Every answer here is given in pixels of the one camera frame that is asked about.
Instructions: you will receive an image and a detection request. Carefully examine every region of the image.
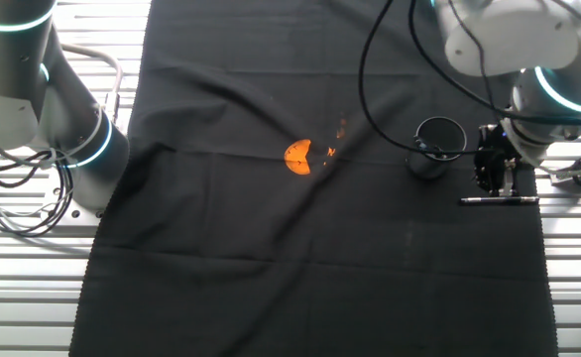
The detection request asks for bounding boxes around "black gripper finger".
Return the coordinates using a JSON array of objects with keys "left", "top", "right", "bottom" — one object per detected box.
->
[
  {"left": 491, "top": 158, "right": 519, "bottom": 198},
  {"left": 473, "top": 166, "right": 495, "bottom": 194}
]

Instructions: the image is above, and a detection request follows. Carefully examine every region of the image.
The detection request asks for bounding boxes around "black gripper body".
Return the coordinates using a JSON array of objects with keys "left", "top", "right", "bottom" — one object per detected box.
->
[{"left": 472, "top": 123, "right": 519, "bottom": 168}]

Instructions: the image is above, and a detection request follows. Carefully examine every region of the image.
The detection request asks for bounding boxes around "clear gel pen black grip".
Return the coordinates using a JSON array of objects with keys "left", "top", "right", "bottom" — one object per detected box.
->
[
  {"left": 415, "top": 138, "right": 445, "bottom": 156},
  {"left": 416, "top": 142, "right": 448, "bottom": 161},
  {"left": 459, "top": 195, "right": 540, "bottom": 206}
]

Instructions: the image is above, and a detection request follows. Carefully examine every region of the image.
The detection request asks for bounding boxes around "black mesh pen holder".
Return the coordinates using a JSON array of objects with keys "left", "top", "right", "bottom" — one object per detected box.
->
[{"left": 405, "top": 116, "right": 469, "bottom": 180}]

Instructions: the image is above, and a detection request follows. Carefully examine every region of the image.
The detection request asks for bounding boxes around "orange round patch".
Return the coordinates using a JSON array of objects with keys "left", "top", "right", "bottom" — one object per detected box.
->
[{"left": 284, "top": 138, "right": 313, "bottom": 177}]

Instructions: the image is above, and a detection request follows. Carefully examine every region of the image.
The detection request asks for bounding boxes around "black table cloth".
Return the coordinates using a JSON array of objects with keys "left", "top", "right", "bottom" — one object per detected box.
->
[{"left": 68, "top": 0, "right": 559, "bottom": 357}]

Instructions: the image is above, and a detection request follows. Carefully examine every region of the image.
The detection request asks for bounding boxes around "metal camera bracket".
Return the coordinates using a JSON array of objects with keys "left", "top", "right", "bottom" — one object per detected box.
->
[{"left": 550, "top": 168, "right": 581, "bottom": 188}]

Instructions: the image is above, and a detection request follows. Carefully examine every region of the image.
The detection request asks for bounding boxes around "long black gripper cable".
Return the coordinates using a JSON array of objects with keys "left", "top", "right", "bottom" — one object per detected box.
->
[
  {"left": 358, "top": 0, "right": 495, "bottom": 156},
  {"left": 407, "top": 0, "right": 581, "bottom": 125}
]

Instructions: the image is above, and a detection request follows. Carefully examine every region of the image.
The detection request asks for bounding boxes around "grey base hose with connector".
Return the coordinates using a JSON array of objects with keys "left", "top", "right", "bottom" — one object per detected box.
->
[{"left": 59, "top": 43, "right": 124, "bottom": 125}]

